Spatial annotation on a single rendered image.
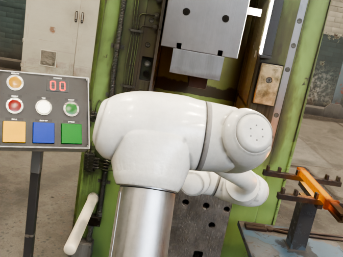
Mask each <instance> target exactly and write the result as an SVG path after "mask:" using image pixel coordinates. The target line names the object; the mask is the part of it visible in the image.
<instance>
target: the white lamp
mask: <svg viewBox="0 0 343 257"><path fill-rule="evenodd" d="M38 110H39V111H40V112H41V113H47V112H48V111H49V110H50V105H49V104H48V103H47V102H45V101H41V102H40V103H39V104H38Z"/></svg>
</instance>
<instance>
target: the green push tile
mask: <svg viewBox="0 0 343 257"><path fill-rule="evenodd" d="M61 144H82V125H81V124H69V123H62V124H61Z"/></svg>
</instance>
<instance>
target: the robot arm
mask: <svg viewBox="0 0 343 257"><path fill-rule="evenodd" d="M272 134H273V129H272V126H271V124H270V122H269V121H268V120H267V119H266V118H265V117H264V116H263V115H262V114H260V113H259V112H257V111H254V110H251V109H246V108H241V109H238V108H236V107H231V106H227V105H221V104H217V103H213V102H208V101H203V100H198V99H195V98H192V97H189V96H183V95H177V94H170V93H162V92H152V91H133V92H126V93H121V94H117V95H114V96H112V97H111V98H108V99H105V100H104V101H103V102H102V103H101V105H100V108H99V111H98V114H97V117H96V121H95V125H94V129H93V136H92V140H93V143H94V145H95V148H96V150H97V151H98V153H99V154H100V155H101V156H102V157H103V158H105V159H109V160H111V164H112V169H113V177H114V180H115V182H116V184H117V185H120V189H119V192H118V198H117V204H116V211H115V217H114V224H113V231H112V237H111V244H110V250H109V257H167V255H168V247H169V239H170V230H171V226H172V218H173V210H174V202H175V194H176V193H178V192H179V191H180V190H181V191H182V192H183V193H184V194H186V195H189V196H198V195H201V194H204V195H210V196H214V197H216V198H219V199H221V200H223V201H226V202H230V203H233V204H237V205H241V206H245V207H256V206H260V205H262V204H263V203H264V202H265V201H266V200H267V198H268V195H269V187H268V184H267V182H266V181H265V180H264V179H263V178H262V177H260V176H259V175H257V174H255V173H254V172H253V171H252V169H254V168H256V167H258V166H259V165H260V164H262V163H263V162H264V161H265V159H266V158H267V157H268V155H269V153H270V151H271V148H272V147H271V145H272Z"/></svg>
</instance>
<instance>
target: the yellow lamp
mask: <svg viewBox="0 0 343 257"><path fill-rule="evenodd" d="M21 83H22V82H21V79H20V78H18V77H16V76H13V77H11V78H10V79H9V85H10V86H11V87H12V88H15V89H16V88H19V87H20V86H21Z"/></svg>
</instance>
